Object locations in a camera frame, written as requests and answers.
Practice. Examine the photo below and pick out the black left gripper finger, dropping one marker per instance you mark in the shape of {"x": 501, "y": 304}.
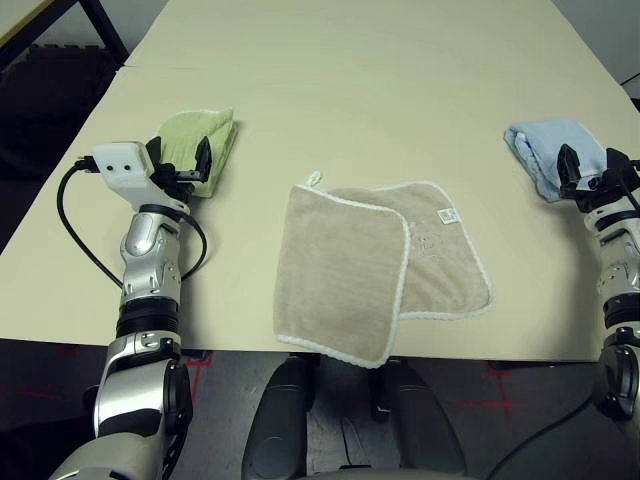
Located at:
{"x": 155, "y": 150}
{"x": 205, "y": 160}

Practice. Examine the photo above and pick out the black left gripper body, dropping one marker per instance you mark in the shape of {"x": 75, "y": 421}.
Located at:
{"x": 175, "y": 179}

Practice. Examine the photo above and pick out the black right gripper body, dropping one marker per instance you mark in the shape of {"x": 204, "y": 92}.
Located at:
{"x": 605, "y": 192}

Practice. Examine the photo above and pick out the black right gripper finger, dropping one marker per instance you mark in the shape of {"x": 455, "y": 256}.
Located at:
{"x": 569, "y": 167}
{"x": 617, "y": 162}

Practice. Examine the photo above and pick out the beige towel with white trim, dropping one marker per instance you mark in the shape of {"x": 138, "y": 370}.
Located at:
{"x": 340, "y": 280}

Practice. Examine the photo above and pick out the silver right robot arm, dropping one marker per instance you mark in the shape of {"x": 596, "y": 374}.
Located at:
{"x": 620, "y": 280}

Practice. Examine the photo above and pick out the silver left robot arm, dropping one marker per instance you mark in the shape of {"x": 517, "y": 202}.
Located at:
{"x": 145, "y": 240}

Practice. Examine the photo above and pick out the light blue folded towel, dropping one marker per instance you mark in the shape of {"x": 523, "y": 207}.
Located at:
{"x": 545, "y": 145}

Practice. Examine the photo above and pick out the green folded towel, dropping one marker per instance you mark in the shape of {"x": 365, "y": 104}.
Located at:
{"x": 185, "y": 130}

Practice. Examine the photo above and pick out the black foam floor mat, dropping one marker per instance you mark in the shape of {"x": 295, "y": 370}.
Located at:
{"x": 45, "y": 110}

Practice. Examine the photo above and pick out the grey robot right leg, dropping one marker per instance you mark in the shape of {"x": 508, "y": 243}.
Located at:
{"x": 425, "y": 425}

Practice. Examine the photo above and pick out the grey robot waist housing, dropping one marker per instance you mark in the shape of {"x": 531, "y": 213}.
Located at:
{"x": 360, "y": 475}

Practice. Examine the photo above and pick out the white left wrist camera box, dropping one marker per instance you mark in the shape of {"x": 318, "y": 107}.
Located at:
{"x": 122, "y": 165}

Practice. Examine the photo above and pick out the black metal frame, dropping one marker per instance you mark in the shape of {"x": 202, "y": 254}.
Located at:
{"x": 107, "y": 32}

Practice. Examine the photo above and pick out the black post under table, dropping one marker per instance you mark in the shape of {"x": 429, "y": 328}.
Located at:
{"x": 381, "y": 400}

